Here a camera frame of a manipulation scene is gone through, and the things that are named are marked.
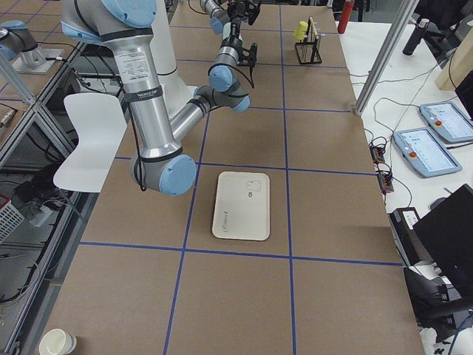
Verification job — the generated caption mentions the aluminium frame post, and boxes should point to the aluminium frame post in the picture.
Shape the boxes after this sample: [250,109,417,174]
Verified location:
[353,0,419,116]

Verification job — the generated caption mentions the cream rabbit print tray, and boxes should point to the cream rabbit print tray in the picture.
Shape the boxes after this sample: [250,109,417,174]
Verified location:
[212,172,270,241]

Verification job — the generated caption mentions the blue teach pendant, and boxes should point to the blue teach pendant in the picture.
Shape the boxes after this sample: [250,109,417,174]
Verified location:
[419,101,472,143]
[393,127,463,178]

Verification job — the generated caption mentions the blue teach pendant far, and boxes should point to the blue teach pendant far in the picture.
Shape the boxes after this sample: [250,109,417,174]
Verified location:
[419,101,472,143]

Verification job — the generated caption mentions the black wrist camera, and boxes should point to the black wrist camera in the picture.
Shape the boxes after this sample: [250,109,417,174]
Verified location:
[237,42,258,68]

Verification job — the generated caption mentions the red water bottle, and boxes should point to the red water bottle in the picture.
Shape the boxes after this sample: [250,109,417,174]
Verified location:
[337,0,355,34]

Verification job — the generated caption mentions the wooden rack handle rod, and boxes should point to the wooden rack handle rod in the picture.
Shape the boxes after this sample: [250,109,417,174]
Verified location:
[306,16,318,43]

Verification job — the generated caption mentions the black water bottle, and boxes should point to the black water bottle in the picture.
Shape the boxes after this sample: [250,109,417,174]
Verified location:
[402,18,430,55]

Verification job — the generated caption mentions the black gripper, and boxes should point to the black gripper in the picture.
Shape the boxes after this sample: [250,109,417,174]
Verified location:
[227,0,261,26]

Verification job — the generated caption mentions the blue teach pendant near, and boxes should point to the blue teach pendant near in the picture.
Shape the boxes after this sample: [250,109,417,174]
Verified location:
[393,127,463,178]

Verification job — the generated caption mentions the paper coffee cup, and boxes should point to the paper coffee cup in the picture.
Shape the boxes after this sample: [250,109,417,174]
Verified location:
[38,328,77,355]

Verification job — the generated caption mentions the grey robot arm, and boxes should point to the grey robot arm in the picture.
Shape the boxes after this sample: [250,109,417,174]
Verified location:
[171,1,262,141]
[61,1,205,196]

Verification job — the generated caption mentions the black wire cup rack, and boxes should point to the black wire cup rack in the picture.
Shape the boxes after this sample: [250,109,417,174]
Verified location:
[294,29,322,65]

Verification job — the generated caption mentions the white plastic chair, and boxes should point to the white plastic chair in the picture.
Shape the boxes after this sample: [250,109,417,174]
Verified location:
[53,92,127,193]

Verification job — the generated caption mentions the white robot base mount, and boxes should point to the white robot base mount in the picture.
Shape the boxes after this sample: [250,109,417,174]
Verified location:
[150,0,193,119]

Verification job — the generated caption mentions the yellow cup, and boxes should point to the yellow cup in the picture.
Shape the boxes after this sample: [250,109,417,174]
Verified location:
[293,21,308,41]

